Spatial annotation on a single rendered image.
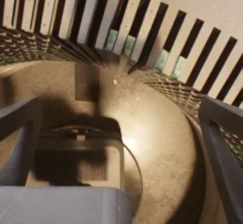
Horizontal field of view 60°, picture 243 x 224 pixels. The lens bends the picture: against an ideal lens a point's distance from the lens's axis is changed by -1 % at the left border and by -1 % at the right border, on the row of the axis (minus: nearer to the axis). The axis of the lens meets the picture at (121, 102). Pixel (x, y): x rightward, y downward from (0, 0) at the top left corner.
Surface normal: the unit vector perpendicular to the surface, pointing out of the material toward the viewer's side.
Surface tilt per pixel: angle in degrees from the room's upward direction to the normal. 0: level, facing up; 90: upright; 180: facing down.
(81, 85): 24
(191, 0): 0
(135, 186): 0
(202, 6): 0
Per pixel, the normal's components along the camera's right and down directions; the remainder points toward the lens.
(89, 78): -0.02, 0.50
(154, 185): 0.02, 0.10
